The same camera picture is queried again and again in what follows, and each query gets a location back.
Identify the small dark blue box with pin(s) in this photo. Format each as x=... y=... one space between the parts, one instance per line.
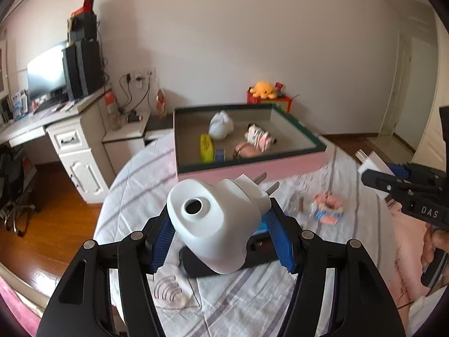
x=220 y=154

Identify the white charger cube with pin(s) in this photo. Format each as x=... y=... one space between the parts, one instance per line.
x=371 y=163

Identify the pink blanket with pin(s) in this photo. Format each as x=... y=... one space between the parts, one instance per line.
x=21 y=310

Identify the black handheld device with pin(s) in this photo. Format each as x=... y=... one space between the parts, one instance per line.
x=261 y=258

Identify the pink storage box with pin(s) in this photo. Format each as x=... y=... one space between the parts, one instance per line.
x=245 y=172

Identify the anatomical torso model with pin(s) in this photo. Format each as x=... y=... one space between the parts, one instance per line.
x=161 y=105

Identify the person's right hand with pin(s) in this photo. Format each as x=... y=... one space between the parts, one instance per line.
x=429 y=244

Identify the pink metal tin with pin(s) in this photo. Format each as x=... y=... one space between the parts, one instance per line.
x=247 y=151

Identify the red folded card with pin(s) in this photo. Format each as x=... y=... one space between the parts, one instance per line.
x=86 y=3

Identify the small red sign figure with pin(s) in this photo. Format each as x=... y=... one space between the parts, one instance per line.
x=279 y=87

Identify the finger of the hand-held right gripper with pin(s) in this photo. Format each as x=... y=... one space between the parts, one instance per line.
x=382 y=182
x=400 y=169

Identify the black speakers stack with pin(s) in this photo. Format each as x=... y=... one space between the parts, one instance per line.
x=86 y=66

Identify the black-topped white nightstand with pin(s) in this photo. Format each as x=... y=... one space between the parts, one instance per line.
x=129 y=147

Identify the pink white block figure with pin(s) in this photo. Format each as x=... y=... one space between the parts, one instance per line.
x=259 y=137

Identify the small black gadget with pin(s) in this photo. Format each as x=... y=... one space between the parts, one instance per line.
x=134 y=116

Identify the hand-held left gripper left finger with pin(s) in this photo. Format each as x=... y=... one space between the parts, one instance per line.
x=159 y=252

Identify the red toy box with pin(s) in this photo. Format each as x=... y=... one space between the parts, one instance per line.
x=282 y=104

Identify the black computer monitor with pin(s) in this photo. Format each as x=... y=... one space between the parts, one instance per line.
x=47 y=73

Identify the colourful snack packet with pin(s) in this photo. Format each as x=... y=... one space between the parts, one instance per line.
x=328 y=209

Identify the yellow octopus plush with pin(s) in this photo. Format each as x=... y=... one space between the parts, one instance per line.
x=263 y=90

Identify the pink floral bedsheet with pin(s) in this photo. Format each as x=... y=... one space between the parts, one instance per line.
x=403 y=270

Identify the white wall outlets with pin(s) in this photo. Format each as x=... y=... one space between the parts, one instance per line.
x=140 y=76

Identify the orange-capped bottle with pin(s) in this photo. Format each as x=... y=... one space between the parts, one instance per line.
x=113 y=112

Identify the blue white carton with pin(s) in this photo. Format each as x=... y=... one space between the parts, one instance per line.
x=19 y=105

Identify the black speaker box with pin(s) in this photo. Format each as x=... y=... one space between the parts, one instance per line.
x=82 y=28

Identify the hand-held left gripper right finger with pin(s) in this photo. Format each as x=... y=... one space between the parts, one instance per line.
x=280 y=242

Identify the black office chair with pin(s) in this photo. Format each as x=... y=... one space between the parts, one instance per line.
x=14 y=182

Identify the white desk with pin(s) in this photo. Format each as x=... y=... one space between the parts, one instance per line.
x=84 y=140

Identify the white plug-in device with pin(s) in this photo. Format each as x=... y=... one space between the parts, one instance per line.
x=210 y=231

